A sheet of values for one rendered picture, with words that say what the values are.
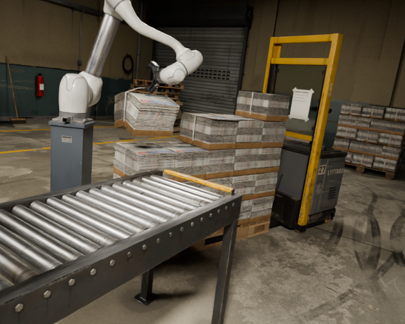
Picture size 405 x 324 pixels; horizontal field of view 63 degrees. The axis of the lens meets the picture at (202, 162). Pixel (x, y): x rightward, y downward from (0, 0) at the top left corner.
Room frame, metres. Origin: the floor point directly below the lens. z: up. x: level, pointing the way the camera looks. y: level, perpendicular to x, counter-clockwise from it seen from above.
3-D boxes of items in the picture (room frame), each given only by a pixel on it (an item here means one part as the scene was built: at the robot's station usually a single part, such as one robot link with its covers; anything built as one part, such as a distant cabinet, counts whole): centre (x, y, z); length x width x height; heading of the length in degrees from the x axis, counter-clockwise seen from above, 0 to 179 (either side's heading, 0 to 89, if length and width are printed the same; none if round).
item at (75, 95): (1.97, 0.79, 1.17); 0.18 x 0.16 x 0.22; 2
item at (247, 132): (2.84, -0.24, 0.95); 0.38 x 0.29 x 0.23; 38
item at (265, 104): (3.03, -0.48, 0.65); 0.39 x 0.30 x 1.29; 40
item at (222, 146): (2.65, -0.01, 0.86); 0.38 x 0.29 x 0.04; 41
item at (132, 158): (2.57, 0.08, 0.42); 1.17 x 0.39 x 0.83; 130
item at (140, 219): (1.21, 0.31, 0.77); 0.47 x 0.05 x 0.05; 58
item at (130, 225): (1.15, 0.35, 0.77); 0.47 x 0.05 x 0.05; 58
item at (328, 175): (3.54, -1.10, 0.40); 0.69 x 0.55 x 0.80; 40
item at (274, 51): (3.56, -0.60, 0.97); 0.09 x 0.09 x 1.75; 40
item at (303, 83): (3.32, -0.83, 1.28); 0.57 x 0.01 x 0.65; 40
